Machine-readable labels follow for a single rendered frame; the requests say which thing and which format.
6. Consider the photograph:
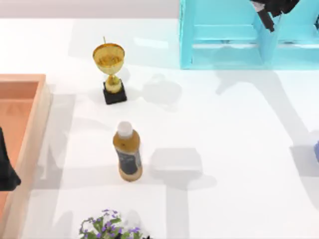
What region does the light blue rack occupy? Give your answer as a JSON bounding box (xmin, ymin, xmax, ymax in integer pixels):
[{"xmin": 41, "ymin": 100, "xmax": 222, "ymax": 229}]
[{"xmin": 178, "ymin": 0, "xmax": 319, "ymax": 70}]

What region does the gold trophy with black base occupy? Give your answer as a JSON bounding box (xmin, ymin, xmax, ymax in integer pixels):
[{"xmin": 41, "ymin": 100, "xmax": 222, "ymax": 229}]
[{"xmin": 93, "ymin": 36, "xmax": 128, "ymax": 105}]

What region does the brown bottle with white cap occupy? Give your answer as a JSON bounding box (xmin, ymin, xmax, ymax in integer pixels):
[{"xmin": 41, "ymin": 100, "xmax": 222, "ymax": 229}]
[{"xmin": 112, "ymin": 121, "xmax": 144, "ymax": 183}]

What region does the plant with purple flowers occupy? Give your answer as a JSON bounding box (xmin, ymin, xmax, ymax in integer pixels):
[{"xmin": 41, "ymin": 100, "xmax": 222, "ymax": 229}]
[{"xmin": 78, "ymin": 208, "xmax": 153, "ymax": 239}]

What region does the shallow salmon-coloured box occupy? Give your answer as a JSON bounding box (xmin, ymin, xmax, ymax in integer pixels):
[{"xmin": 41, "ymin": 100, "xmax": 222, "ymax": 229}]
[{"xmin": 0, "ymin": 74, "xmax": 52, "ymax": 239}]

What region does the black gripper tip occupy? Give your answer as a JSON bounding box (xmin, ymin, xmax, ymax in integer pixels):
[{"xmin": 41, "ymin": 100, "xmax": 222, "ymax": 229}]
[{"xmin": 0, "ymin": 127, "xmax": 22, "ymax": 192}]

